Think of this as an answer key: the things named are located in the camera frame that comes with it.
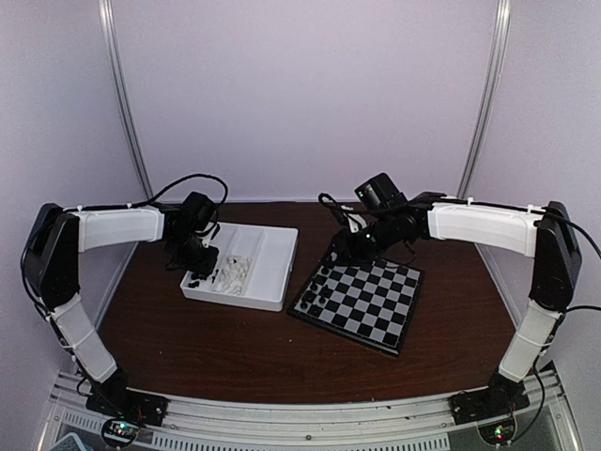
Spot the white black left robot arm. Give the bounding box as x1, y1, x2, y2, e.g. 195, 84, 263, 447
20, 192, 220, 417

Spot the black chess piece pile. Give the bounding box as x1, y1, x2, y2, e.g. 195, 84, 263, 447
186, 269, 219, 289

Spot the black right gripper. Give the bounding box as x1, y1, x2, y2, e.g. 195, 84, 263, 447
323, 213, 400, 267

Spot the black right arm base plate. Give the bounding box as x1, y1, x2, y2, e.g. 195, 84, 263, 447
449, 388, 531, 426

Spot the blue plastic basket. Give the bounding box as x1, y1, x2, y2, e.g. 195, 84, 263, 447
49, 433, 91, 451

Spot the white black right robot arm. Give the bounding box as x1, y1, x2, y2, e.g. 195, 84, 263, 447
318, 173, 582, 415

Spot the left round circuit board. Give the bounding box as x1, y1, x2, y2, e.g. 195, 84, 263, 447
100, 418, 140, 447

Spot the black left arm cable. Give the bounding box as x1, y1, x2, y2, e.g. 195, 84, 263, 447
149, 173, 230, 208

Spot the white chess piece pile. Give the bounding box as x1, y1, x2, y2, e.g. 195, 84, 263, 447
213, 255, 253, 296

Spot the black silver chessboard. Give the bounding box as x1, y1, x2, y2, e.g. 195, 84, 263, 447
287, 255, 424, 357

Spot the white compartment tray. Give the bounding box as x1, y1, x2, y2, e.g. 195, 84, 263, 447
179, 223, 299, 312

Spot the left aluminium frame post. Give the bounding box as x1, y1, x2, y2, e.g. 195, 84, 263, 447
97, 0, 156, 203

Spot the aluminium front rail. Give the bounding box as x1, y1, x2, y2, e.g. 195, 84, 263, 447
39, 359, 583, 451

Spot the aluminium frame post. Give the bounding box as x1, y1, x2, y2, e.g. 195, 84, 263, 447
97, 0, 156, 203
453, 0, 512, 203

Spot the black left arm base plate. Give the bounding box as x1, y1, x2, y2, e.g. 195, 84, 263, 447
85, 391, 168, 427

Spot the round circuit board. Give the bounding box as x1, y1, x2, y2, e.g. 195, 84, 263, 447
478, 419, 516, 446
100, 418, 140, 447

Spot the right aluminium frame post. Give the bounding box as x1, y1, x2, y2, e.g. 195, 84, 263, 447
453, 0, 512, 203

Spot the right round circuit board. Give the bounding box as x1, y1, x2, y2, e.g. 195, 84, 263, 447
478, 419, 516, 446

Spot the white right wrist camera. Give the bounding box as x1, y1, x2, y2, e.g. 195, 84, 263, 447
342, 205, 368, 233

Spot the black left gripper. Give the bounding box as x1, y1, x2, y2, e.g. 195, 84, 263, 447
168, 232, 219, 276

